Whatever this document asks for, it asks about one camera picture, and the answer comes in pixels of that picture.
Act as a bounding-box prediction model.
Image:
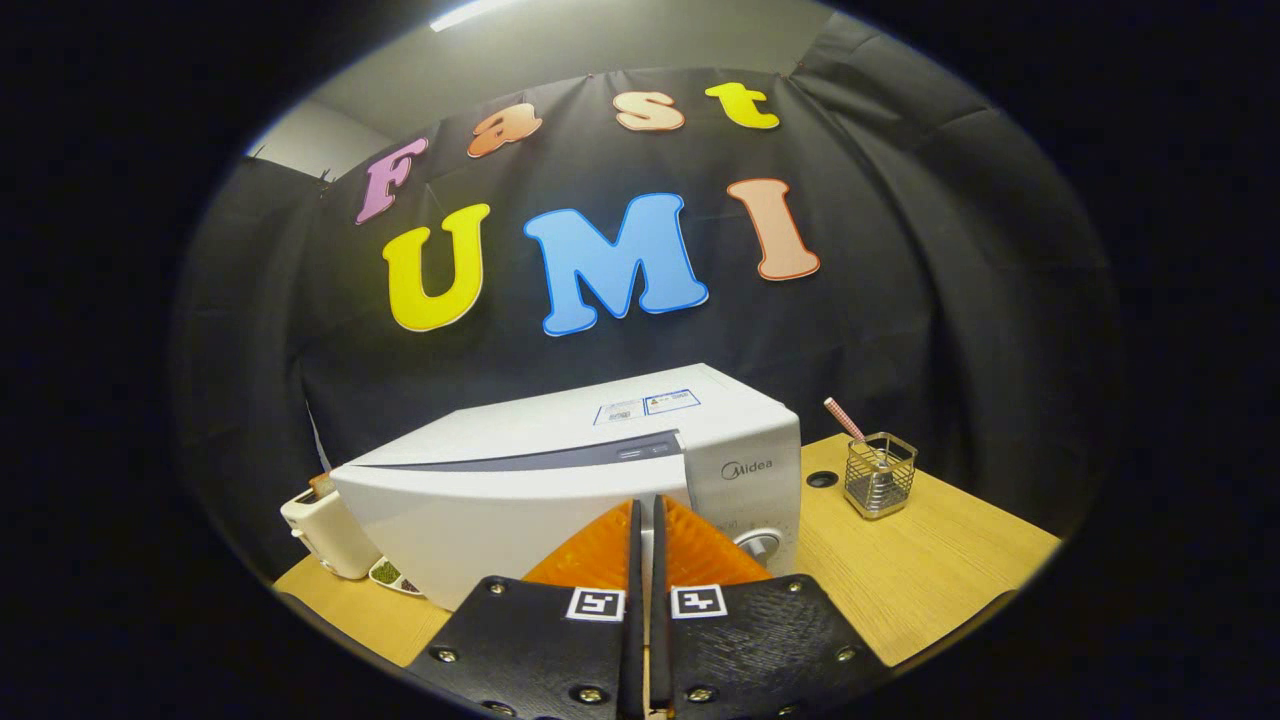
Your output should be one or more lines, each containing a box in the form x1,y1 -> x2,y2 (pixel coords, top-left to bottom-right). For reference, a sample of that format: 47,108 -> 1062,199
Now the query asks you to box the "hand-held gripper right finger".
650,494 -> 896,720

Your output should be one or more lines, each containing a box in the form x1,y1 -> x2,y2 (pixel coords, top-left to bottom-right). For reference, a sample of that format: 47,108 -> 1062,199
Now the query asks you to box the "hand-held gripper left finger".
405,498 -> 646,720

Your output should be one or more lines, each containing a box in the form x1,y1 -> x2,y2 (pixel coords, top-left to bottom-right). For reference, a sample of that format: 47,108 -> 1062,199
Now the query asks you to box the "white microwave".
328,362 -> 803,613

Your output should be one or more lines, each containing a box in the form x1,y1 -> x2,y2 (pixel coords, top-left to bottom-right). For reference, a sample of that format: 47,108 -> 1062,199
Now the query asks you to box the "white divided dish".
368,556 -> 426,599

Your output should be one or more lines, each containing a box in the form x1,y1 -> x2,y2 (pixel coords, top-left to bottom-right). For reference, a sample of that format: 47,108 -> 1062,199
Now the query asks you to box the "white toaster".
280,487 -> 383,581

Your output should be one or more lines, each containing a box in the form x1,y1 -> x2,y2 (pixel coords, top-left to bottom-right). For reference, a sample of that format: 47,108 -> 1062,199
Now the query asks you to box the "metal wire utensil holder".
843,432 -> 919,521

